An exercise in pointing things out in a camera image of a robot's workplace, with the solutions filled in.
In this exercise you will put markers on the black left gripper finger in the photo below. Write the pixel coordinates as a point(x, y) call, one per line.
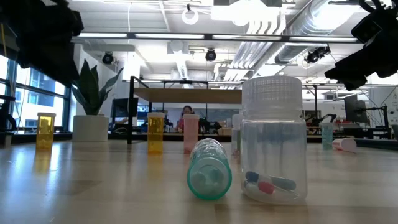
point(49, 59)

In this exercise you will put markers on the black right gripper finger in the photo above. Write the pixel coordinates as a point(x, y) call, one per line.
point(351, 67)
point(360, 79)

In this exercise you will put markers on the green pill bottle white cap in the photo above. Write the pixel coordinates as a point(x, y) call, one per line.
point(327, 137)

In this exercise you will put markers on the pink pill bottle white cap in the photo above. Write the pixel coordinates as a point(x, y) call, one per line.
point(344, 144)
point(191, 133)

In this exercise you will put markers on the amber pill bottle white cap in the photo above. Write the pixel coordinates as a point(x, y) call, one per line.
point(45, 133)
point(155, 133)

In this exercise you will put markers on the clear wide capsule bottle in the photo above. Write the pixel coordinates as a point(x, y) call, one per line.
point(273, 149)

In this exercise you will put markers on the clear pill bottle white cap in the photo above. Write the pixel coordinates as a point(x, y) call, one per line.
point(235, 133)

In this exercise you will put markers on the black background robot arm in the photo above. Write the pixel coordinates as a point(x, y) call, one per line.
point(320, 119)
point(210, 126)

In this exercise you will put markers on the black computer monitor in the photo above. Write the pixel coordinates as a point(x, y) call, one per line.
point(355, 110)
point(119, 107)

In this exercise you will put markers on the green snake plant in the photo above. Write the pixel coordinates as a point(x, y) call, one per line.
point(90, 90)

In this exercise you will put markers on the white plant pot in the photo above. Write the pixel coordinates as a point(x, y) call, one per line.
point(90, 129)

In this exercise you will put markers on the cardboard box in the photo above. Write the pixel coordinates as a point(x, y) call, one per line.
point(224, 130)

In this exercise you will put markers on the person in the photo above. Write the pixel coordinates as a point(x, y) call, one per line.
point(187, 109)

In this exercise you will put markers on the green translucent pill bottle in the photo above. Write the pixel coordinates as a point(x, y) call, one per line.
point(209, 174)

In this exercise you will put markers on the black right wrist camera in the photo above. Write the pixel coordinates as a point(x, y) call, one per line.
point(368, 28)

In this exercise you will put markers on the black ceiling camera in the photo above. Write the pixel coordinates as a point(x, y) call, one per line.
point(210, 55)
point(317, 54)
point(108, 58)

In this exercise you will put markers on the large window black frame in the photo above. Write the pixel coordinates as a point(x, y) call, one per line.
point(28, 93)

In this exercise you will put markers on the silver ventilation duct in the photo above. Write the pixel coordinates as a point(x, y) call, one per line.
point(298, 46)

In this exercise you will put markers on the black aluminium table frame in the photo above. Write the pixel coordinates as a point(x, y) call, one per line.
point(118, 137)

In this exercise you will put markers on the wooden shelf black frame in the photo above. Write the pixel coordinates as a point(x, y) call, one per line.
point(186, 96)

